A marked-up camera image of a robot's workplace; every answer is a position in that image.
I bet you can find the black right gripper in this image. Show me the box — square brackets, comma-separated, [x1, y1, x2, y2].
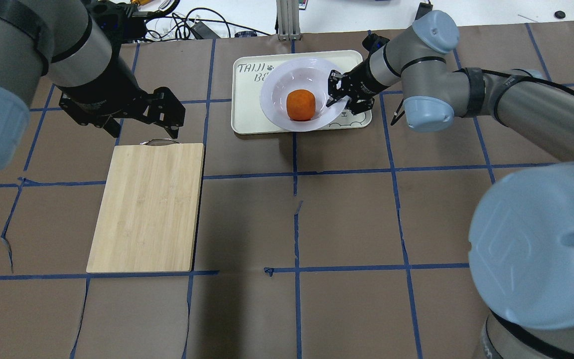
[325, 63, 382, 116]

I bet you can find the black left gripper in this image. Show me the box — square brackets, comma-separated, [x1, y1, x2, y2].
[59, 87, 185, 140]

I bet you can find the orange fruit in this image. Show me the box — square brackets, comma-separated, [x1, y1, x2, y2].
[286, 89, 316, 121]

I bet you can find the white round plate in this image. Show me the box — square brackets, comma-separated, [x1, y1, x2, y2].
[260, 57, 348, 132]

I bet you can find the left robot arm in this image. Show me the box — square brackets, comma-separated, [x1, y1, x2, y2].
[0, 0, 185, 170]

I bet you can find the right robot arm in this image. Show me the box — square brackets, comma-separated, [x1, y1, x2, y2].
[297, 94, 554, 359]

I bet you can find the cream bear tray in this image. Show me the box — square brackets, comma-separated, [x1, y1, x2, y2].
[231, 50, 372, 135]

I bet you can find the wooden cutting board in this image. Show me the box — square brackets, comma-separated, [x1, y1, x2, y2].
[86, 142, 205, 274]

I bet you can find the black flat power brick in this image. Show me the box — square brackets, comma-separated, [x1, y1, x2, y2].
[189, 22, 221, 39]

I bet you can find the aluminium frame post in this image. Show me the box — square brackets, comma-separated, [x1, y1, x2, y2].
[276, 0, 301, 41]

